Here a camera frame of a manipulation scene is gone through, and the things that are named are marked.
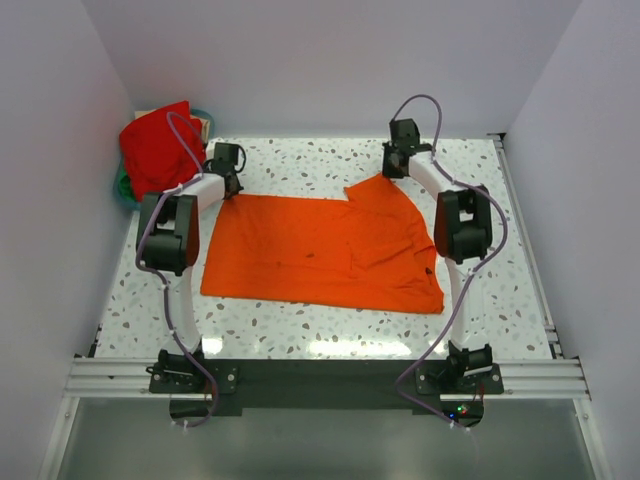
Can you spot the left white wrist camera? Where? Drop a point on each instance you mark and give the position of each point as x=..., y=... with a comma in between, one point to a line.
x=209, y=151

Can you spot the aluminium front rail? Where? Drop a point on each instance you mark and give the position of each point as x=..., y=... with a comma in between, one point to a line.
x=108, y=378

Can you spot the green garment in basket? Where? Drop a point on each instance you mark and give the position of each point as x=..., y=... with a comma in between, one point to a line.
x=124, y=188

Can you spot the teal plastic basket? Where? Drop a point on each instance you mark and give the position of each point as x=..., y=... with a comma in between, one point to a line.
x=123, y=204

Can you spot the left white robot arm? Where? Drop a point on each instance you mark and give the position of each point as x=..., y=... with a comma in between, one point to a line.
x=168, y=239

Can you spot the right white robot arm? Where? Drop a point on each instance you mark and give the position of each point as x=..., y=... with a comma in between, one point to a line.
x=462, y=234

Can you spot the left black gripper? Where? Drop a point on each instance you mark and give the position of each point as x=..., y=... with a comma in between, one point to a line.
x=239, y=188

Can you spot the orange t-shirt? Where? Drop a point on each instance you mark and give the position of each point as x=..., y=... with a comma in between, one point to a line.
x=370, y=250

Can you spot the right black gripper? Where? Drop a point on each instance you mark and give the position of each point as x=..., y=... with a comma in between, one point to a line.
x=387, y=171

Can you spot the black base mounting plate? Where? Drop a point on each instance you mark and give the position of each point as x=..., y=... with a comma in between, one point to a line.
x=229, y=387

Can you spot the red t-shirt in basket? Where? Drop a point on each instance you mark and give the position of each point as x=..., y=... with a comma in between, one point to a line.
x=154, y=158

